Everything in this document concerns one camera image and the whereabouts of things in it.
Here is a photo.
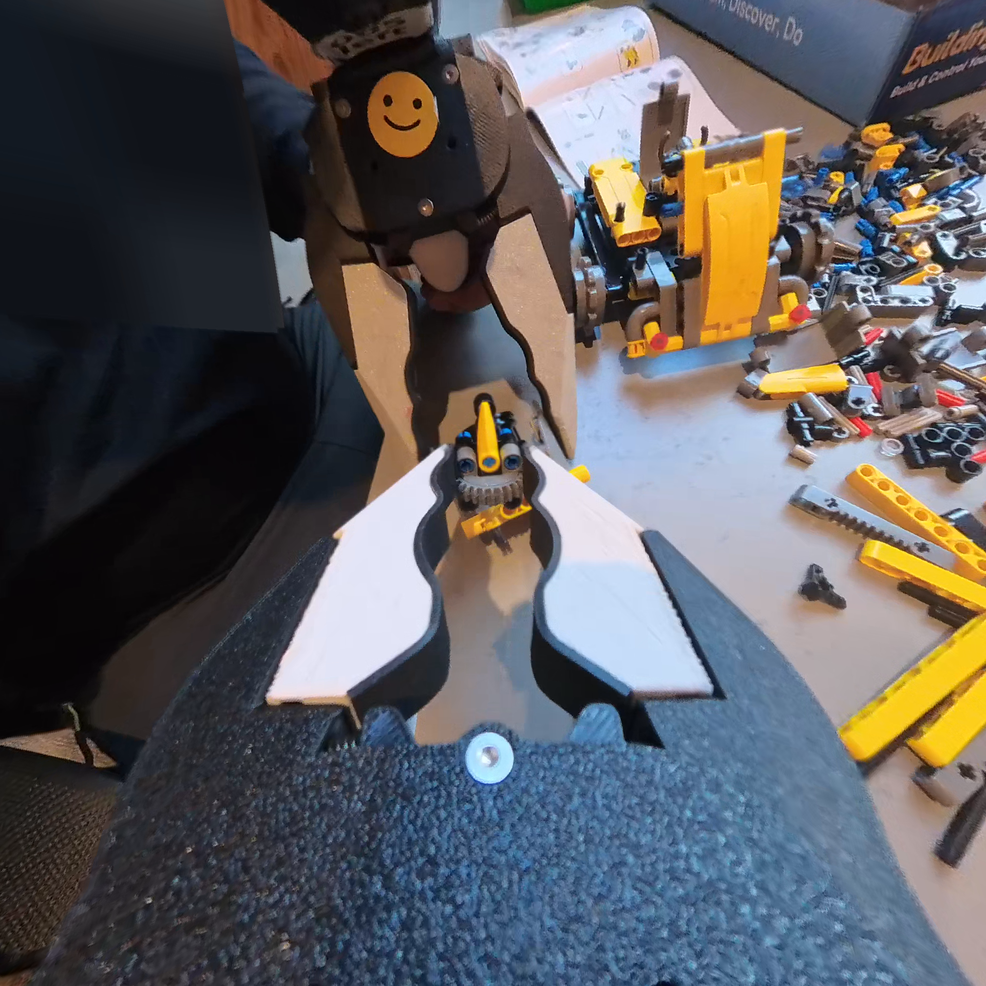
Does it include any grey desk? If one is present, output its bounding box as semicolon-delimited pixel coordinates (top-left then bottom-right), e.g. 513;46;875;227
370;0;986;986

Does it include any yellow black brick vehicle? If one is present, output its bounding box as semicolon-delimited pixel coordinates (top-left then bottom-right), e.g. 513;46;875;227
574;81;844;362

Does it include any dark blue cardboard kit box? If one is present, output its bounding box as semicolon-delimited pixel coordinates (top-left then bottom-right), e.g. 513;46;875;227
651;0;986;128

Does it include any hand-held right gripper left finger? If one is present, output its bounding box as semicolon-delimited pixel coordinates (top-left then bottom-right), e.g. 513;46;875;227
266;445;457;721

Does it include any person's black top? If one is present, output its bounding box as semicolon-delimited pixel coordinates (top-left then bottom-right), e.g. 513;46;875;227
0;293;386;748

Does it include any pile of small brick parts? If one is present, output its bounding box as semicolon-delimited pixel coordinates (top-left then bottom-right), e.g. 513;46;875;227
735;111;986;871

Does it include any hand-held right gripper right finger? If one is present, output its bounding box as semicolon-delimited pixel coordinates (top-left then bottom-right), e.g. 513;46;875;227
526;445;715;721

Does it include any small black connector piece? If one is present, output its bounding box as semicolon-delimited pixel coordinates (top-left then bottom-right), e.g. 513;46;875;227
797;564;848;611

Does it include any yellow black scoop brick assembly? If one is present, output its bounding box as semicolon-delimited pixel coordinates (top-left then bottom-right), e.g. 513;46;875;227
458;462;593;556

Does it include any grey gear brick assembly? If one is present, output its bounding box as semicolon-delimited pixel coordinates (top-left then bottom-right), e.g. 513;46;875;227
453;393;533;517

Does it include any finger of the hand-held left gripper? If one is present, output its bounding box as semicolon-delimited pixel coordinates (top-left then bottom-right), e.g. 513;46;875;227
341;264;432;467
484;214;579;459

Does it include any white instruction booklet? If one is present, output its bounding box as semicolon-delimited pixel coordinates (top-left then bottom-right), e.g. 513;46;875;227
473;6;744;189

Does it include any wooden beam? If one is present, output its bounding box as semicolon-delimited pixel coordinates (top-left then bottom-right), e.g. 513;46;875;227
223;0;317;86

